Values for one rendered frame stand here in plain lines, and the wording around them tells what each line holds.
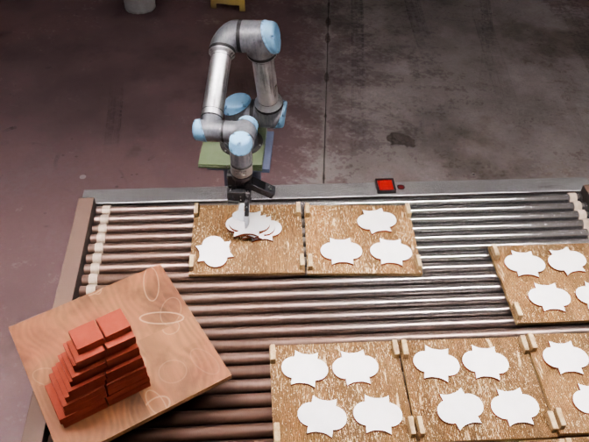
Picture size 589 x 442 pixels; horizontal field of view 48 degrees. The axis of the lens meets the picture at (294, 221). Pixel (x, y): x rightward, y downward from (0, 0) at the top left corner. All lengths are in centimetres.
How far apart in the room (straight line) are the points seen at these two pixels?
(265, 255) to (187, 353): 55
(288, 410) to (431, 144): 282
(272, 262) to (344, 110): 249
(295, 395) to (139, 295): 59
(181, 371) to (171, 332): 14
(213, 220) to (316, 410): 88
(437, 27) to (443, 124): 136
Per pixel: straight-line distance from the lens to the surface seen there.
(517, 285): 245
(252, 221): 245
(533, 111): 503
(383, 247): 243
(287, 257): 238
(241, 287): 232
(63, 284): 238
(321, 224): 250
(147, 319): 211
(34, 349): 213
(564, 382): 226
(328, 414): 201
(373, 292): 233
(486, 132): 471
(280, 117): 273
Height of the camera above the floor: 271
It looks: 45 degrees down
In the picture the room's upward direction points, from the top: 2 degrees clockwise
